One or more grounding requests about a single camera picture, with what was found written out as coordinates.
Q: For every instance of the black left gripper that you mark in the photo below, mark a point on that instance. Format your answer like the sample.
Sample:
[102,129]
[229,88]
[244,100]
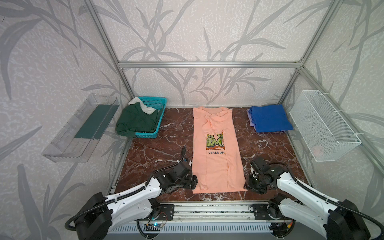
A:
[190,181]

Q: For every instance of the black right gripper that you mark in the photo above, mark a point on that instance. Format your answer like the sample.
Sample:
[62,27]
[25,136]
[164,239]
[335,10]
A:
[251,183]

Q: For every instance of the pink graphic t-shirt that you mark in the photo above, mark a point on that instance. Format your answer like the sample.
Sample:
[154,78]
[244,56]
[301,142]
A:
[216,160]

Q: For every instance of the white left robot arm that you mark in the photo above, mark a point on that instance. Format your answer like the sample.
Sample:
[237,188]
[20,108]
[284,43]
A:
[101,214]

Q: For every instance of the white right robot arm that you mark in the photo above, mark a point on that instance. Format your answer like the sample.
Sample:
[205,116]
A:
[299,202]

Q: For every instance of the green circuit board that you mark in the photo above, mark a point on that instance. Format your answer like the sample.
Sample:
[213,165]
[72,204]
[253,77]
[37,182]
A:
[155,227]

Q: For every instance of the blue folded t-shirt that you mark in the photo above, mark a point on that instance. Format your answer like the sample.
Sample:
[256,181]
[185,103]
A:
[272,118]

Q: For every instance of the purple folded t-shirt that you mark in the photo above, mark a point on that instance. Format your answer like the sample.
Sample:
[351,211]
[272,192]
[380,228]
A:
[250,118]

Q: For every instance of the white t-shirt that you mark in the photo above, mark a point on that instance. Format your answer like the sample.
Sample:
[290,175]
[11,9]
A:
[145,108]

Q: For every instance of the dark green t-shirt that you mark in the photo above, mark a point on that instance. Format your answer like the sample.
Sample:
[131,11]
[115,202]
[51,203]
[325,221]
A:
[133,120]

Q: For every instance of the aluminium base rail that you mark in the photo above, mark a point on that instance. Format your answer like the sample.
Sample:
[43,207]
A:
[199,217]

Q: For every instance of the white wire mesh basket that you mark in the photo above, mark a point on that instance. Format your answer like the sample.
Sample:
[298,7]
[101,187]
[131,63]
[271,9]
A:
[326,133]

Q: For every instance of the clear plastic wall shelf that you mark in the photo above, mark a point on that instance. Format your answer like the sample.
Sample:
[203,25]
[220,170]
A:
[80,136]

